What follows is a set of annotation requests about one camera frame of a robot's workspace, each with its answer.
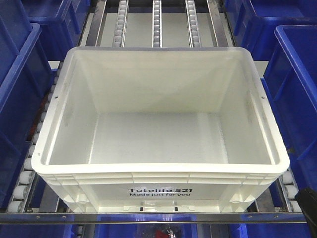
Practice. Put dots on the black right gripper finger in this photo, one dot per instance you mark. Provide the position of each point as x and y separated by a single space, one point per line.
307 200

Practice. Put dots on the white plastic tote bin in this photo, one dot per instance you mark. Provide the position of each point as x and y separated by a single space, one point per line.
159 130

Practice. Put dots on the blue bin right shelf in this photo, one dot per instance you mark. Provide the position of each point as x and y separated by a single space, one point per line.
290 79

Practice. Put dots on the blue bin shelf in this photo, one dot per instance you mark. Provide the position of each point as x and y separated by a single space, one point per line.
147 226
25 78
290 79

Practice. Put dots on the blue bin rear right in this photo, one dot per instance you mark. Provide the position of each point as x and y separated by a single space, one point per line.
253 22

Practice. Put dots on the blue bin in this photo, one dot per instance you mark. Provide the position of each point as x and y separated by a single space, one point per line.
253 22
61 21

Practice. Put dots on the blue bin lower shelf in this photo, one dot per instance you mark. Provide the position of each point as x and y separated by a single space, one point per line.
147 226

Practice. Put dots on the blue bin left shelf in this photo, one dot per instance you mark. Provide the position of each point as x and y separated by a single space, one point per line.
25 78

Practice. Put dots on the blue bin rear left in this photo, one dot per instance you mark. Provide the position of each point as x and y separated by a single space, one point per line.
61 21

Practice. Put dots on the right white roller track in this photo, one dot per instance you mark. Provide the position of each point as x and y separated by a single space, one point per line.
289 190

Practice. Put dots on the white roller track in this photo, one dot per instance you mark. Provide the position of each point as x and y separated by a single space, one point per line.
289 190
27 196

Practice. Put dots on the centre-right roller track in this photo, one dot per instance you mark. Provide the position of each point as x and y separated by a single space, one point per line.
192 22

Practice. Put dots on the centre roller track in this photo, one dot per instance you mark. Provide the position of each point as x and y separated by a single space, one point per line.
156 24

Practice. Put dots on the centre-left roller track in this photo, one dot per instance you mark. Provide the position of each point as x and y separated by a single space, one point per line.
121 24

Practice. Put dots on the left white roller track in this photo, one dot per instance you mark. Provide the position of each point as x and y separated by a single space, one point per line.
27 196

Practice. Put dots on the steel shelf front rail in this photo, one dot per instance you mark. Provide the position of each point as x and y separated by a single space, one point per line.
201 218

